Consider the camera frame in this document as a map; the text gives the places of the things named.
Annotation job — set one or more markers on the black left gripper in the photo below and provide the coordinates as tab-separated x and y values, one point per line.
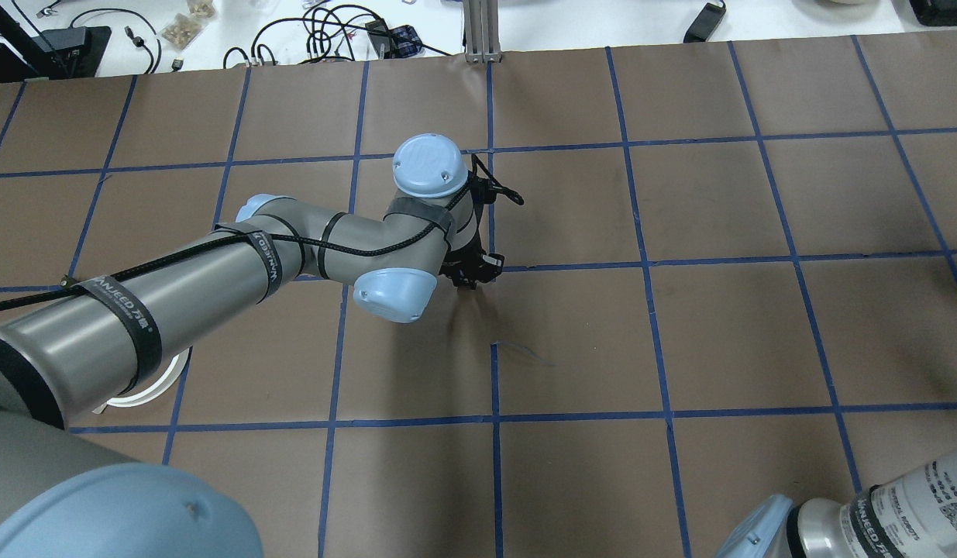
466	272

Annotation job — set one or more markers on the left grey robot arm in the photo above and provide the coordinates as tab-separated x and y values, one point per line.
63	496

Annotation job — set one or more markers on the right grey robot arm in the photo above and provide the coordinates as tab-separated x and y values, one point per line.
914	515

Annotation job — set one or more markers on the black power adapter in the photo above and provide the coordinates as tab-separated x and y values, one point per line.
705	22

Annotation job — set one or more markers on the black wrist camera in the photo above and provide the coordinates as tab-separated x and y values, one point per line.
485	188

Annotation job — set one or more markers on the aluminium frame post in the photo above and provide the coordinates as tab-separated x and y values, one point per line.
481	38

